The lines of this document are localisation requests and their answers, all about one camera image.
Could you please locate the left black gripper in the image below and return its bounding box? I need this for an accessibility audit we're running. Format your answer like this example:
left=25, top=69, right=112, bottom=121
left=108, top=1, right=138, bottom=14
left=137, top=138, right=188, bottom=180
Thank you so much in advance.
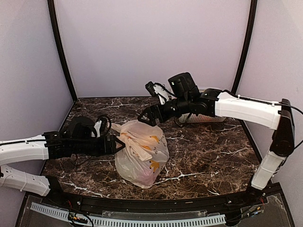
left=72, top=134, right=125, bottom=157

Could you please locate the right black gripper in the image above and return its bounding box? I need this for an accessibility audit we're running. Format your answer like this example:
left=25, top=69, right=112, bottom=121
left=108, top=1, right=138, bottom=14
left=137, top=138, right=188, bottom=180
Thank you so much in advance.
left=138, top=95, right=192, bottom=126

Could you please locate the banana print plastic bag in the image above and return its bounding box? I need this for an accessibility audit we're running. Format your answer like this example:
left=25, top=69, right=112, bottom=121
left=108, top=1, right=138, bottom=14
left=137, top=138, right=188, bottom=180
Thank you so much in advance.
left=112, top=120, right=169, bottom=189

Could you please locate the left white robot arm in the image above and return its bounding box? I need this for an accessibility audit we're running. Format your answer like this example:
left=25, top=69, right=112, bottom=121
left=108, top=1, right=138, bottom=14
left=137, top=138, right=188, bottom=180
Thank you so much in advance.
left=0, top=114, right=125, bottom=206

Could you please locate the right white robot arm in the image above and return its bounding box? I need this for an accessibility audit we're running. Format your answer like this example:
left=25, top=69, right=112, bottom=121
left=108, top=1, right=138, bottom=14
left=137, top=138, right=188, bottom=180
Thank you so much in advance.
left=138, top=72, right=297, bottom=205

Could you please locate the white plastic basket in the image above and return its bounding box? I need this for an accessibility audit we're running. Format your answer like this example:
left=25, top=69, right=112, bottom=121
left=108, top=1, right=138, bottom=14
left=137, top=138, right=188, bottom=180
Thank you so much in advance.
left=174, top=88, right=225, bottom=127

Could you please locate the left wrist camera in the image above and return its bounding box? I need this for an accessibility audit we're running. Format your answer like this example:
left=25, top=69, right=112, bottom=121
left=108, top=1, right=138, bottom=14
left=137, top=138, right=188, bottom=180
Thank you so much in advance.
left=93, top=114, right=112, bottom=138

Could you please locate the white slotted cable duct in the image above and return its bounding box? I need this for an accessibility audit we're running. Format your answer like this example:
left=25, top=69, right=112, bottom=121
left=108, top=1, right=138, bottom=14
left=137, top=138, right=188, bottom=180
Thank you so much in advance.
left=30, top=202, right=226, bottom=227

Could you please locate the black front rail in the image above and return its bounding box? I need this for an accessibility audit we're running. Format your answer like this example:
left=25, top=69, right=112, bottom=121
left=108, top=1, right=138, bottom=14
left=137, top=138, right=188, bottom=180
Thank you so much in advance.
left=43, top=183, right=289, bottom=214

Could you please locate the left black frame post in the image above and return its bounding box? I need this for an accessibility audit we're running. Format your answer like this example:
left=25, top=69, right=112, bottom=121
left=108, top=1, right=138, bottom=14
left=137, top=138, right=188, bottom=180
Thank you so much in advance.
left=47, top=0, right=78, bottom=103

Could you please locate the black frame post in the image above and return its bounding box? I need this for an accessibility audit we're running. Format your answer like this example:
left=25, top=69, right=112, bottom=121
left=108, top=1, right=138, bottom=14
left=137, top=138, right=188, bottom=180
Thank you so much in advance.
left=47, top=0, right=78, bottom=103
left=232, top=0, right=258, bottom=94

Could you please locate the right black frame post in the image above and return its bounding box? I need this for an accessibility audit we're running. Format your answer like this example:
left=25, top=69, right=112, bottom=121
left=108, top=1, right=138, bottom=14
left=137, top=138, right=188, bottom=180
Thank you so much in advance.
left=232, top=0, right=258, bottom=94

